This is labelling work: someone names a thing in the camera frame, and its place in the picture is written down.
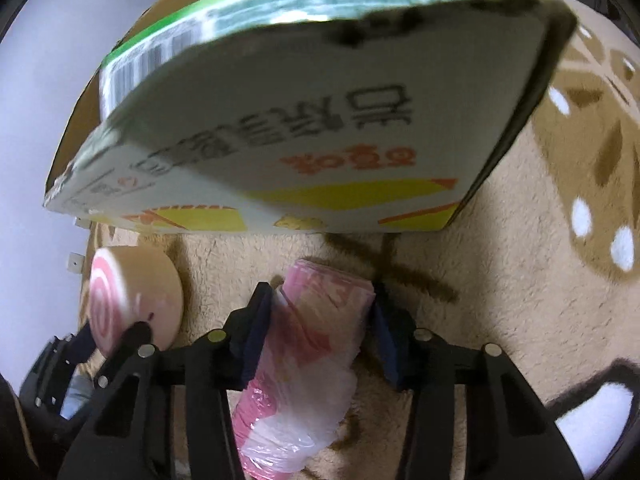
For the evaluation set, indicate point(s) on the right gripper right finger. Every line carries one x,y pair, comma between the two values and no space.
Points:
417,360

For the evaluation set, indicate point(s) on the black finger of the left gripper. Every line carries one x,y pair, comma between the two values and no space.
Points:
132,339

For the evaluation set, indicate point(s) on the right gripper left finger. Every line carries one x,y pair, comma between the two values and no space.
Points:
223,360

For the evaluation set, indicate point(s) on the pink swirl roll plush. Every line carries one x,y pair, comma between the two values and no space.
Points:
130,284

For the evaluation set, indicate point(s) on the pink plastic pack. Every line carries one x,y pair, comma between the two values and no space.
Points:
304,382

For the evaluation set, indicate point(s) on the cardboard box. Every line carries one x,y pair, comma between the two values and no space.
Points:
332,116

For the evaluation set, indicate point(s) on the wall socket lower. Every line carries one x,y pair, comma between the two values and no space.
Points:
75,263

